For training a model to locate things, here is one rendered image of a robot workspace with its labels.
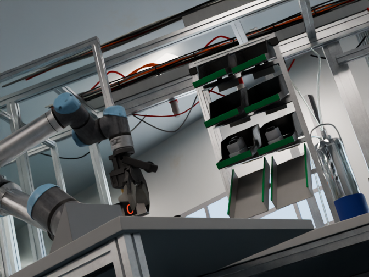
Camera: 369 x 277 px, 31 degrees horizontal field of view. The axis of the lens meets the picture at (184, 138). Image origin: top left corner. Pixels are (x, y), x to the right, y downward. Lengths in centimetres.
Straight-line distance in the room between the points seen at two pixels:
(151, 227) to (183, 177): 525
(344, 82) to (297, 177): 132
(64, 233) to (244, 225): 47
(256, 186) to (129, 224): 109
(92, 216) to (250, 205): 66
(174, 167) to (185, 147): 25
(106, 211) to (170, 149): 492
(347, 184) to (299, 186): 81
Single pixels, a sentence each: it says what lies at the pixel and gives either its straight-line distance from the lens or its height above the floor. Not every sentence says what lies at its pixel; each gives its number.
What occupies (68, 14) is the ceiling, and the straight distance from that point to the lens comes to 440.
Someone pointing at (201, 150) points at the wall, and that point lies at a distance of 643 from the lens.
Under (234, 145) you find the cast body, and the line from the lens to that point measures 227.
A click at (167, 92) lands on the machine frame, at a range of 364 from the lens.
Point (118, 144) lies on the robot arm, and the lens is 215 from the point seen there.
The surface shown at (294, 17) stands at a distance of 366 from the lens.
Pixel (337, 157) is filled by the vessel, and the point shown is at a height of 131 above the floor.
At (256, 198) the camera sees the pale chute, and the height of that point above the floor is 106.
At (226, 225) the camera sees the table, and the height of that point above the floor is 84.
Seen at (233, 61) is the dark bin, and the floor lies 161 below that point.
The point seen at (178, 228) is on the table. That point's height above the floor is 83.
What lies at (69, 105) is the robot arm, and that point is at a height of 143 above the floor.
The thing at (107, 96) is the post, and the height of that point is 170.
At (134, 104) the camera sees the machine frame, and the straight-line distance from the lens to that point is 368.
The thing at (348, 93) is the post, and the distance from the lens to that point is 351.
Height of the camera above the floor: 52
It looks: 21 degrees up
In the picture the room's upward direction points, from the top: 15 degrees counter-clockwise
